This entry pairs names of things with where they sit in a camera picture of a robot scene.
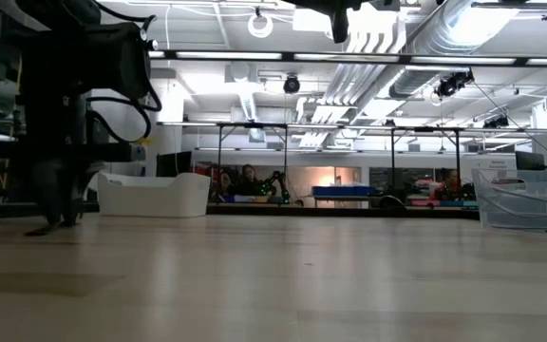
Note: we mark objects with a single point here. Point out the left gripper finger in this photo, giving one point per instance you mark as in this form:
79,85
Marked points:
74,190
50,190

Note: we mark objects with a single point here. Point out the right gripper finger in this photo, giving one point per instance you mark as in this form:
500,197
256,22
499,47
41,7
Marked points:
341,26

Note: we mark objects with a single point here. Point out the white plastic bin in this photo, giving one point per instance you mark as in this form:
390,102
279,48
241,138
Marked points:
155,197

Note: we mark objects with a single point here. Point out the clear plastic container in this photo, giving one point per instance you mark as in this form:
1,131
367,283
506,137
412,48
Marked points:
525,209

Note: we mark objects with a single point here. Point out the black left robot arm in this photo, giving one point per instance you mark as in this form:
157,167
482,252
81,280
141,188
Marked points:
112,62

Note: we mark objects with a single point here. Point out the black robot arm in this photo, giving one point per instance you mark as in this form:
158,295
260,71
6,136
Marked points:
276,183

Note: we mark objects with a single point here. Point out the black round spotlight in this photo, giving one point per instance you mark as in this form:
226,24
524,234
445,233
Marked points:
494,122
451,85
291,84

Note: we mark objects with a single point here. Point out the black monitor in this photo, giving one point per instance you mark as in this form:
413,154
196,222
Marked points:
174,164
529,160

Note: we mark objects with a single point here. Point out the long linear light fixture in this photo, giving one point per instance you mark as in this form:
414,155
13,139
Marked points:
228,55

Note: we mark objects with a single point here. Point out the person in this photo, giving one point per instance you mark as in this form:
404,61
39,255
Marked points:
226,184
449,186
250,180

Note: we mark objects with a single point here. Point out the blue storage bin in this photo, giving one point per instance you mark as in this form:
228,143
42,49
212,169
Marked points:
345,191

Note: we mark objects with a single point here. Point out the black metal gantry frame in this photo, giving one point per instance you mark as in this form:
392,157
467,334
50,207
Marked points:
254,125
425,128

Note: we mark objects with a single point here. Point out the black aluminium frame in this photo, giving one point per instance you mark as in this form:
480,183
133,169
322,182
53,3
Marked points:
349,212

